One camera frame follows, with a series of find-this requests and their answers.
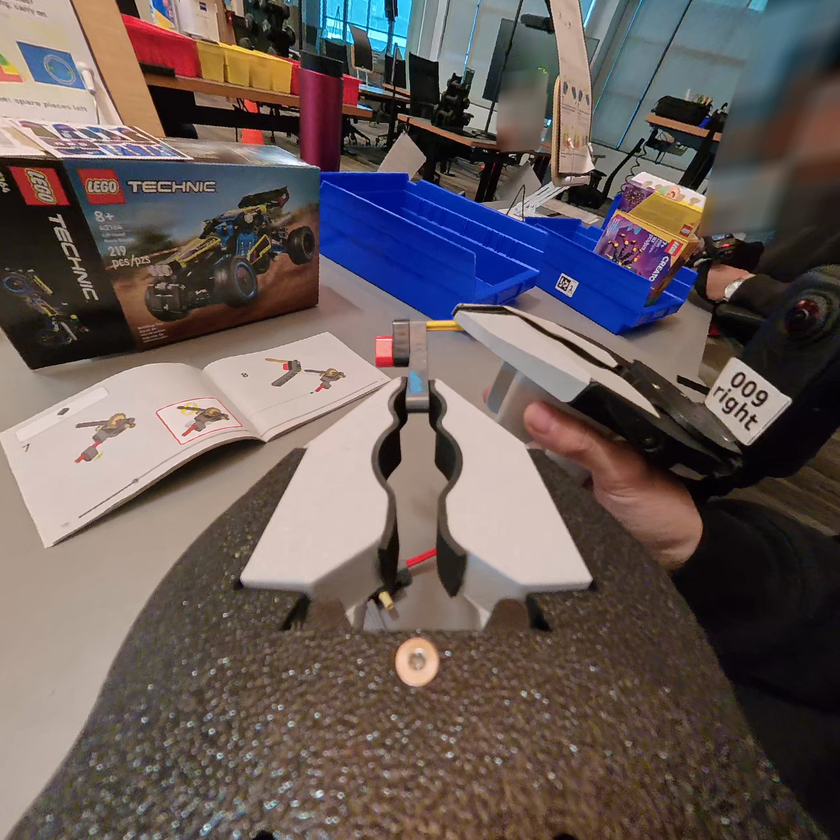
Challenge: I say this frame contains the open instruction booklet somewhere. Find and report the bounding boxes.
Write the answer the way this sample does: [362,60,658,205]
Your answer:
[0,331,393,550]

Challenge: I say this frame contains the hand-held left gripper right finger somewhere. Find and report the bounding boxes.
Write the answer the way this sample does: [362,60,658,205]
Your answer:
[433,379,594,622]

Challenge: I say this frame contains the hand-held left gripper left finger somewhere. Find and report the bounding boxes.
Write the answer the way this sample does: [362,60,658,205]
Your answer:
[240,377,403,616]

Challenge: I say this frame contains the purple toy box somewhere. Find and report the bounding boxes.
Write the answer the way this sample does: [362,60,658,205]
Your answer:
[592,171,707,307]

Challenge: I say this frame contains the lego set box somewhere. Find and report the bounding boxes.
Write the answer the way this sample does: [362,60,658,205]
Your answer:
[0,141,323,371]

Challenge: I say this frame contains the red plastic bin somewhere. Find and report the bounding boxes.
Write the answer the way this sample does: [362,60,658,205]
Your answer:
[120,13,202,80]

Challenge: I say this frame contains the instruction poster board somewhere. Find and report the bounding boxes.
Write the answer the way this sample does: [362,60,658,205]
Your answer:
[0,0,166,140]

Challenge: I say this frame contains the yellow plastic bin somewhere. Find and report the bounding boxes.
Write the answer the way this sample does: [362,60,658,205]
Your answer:
[196,39,294,94]

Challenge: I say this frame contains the person's right forearm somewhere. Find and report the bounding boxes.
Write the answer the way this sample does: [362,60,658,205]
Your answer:
[666,486,840,829]

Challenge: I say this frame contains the sticker sheet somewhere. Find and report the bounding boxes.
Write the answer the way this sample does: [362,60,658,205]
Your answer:
[0,117,193,162]

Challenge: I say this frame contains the person's right hand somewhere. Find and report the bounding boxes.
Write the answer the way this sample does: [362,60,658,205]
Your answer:
[523,400,704,570]

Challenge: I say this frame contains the grey beam yellow axle assembly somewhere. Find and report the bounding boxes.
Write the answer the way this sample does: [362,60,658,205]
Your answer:
[373,318,465,416]

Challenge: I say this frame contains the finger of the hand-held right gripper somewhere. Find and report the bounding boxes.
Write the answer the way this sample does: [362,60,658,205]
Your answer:
[451,310,659,416]
[458,303,635,370]

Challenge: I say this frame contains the tilted display board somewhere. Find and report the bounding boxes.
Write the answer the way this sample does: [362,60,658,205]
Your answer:
[549,0,596,186]

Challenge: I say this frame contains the tan gear red axle assembly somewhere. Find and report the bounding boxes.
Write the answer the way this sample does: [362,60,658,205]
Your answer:
[376,546,438,619]

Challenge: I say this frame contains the pink bottle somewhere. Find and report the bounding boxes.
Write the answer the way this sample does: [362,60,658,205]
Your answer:
[298,50,346,173]

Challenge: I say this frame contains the wooden shelf table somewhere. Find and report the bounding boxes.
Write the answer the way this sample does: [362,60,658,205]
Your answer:
[143,71,376,142]

